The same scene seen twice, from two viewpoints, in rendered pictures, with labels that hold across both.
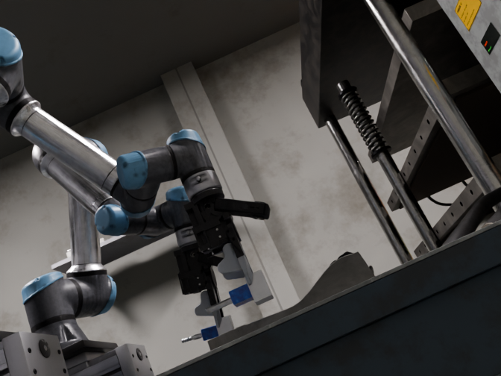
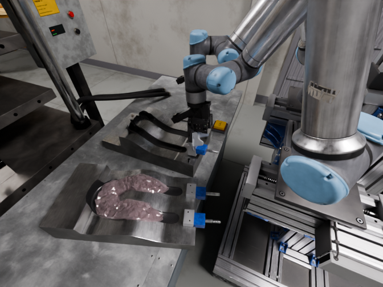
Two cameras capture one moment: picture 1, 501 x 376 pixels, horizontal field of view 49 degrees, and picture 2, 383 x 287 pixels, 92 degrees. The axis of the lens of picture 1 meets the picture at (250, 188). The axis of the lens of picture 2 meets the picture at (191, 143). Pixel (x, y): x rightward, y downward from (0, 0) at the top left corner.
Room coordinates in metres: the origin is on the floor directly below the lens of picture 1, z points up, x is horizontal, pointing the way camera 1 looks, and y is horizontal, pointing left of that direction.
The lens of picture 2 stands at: (1.88, 0.41, 1.51)
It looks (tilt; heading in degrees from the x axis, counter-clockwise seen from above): 45 degrees down; 203
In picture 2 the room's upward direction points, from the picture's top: 1 degrees clockwise
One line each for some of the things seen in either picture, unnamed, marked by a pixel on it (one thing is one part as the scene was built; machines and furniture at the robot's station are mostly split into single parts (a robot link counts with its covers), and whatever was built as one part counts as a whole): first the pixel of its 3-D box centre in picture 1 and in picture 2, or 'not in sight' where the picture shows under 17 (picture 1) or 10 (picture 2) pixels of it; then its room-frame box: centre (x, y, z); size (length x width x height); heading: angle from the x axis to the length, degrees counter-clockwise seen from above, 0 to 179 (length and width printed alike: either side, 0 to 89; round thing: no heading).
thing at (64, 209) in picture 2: not in sight; (131, 202); (1.66, 0.07, 0.86); 0.50 x 0.26 x 0.11; 109
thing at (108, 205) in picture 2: not in sight; (130, 195); (1.65, 0.07, 0.90); 0.26 x 0.18 x 0.08; 109
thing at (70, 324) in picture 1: (57, 340); not in sight; (1.43, 0.64, 1.09); 0.15 x 0.15 x 0.10
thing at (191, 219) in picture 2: not in sight; (202, 220); (1.61, 0.34, 0.86); 0.13 x 0.05 x 0.05; 109
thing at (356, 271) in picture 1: (318, 309); (157, 135); (1.31, -0.03, 0.87); 0.50 x 0.26 x 0.14; 92
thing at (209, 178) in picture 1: (203, 188); not in sight; (1.07, 0.09, 1.17); 0.08 x 0.08 x 0.05
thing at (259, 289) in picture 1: (237, 298); not in sight; (1.07, 0.11, 0.93); 0.13 x 0.05 x 0.05; 92
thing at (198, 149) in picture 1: (188, 157); (199, 45); (1.07, 0.09, 1.25); 0.09 x 0.08 x 0.11; 118
